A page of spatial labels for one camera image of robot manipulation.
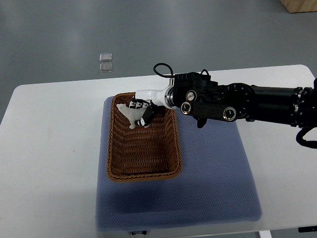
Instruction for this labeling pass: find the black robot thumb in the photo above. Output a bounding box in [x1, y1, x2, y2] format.
[138, 104, 157, 127]

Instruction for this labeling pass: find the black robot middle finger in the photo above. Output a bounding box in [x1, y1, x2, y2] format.
[135, 101, 143, 109]

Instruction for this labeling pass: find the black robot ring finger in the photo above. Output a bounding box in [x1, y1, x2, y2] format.
[129, 98, 137, 108]

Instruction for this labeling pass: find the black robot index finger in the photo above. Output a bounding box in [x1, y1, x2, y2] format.
[142, 101, 151, 108]

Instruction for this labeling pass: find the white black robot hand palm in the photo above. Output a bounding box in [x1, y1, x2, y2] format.
[135, 88, 171, 108]

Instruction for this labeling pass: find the white polar bear figurine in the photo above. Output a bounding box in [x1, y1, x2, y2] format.
[116, 104, 149, 129]

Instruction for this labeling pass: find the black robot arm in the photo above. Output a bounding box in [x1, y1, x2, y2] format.
[129, 69, 317, 149]

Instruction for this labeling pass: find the brown wicker basket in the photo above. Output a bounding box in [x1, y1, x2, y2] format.
[106, 92, 182, 182]

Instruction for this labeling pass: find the lower metal floor plate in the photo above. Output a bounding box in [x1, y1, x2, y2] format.
[99, 62, 113, 72]

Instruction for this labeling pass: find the metal floor plate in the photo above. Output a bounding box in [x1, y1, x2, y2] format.
[99, 53, 112, 62]
[99, 62, 113, 72]

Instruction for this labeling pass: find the upper metal floor plate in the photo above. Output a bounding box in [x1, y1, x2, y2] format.
[99, 53, 112, 62]

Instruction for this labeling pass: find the blue textured mat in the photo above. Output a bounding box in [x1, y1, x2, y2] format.
[95, 98, 262, 232]

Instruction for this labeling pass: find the wooden box corner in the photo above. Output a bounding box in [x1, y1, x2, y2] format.
[280, 0, 317, 13]

